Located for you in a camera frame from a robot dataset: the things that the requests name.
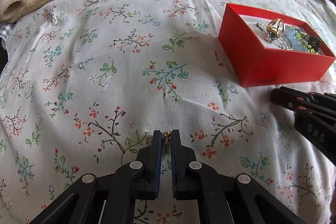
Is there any grey checked cloth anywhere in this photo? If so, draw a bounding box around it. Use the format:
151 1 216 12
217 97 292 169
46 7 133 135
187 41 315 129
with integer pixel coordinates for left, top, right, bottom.
0 23 15 42

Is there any floral bed sheet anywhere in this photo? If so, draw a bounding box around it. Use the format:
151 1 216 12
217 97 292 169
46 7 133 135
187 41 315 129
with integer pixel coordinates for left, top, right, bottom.
1 0 335 223

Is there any small black hair claw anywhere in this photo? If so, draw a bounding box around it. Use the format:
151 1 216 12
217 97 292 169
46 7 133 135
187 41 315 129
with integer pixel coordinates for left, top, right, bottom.
308 36 322 53

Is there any blue bead bracelet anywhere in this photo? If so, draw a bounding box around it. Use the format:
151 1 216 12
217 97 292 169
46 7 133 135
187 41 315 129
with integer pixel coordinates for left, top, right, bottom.
284 25 316 53

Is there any red jewelry box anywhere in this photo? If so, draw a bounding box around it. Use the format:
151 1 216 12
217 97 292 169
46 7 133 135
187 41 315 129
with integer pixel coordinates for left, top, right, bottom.
218 4 335 87

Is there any small gold earring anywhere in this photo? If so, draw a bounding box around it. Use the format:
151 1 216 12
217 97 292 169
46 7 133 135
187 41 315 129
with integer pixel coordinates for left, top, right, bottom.
162 131 171 145

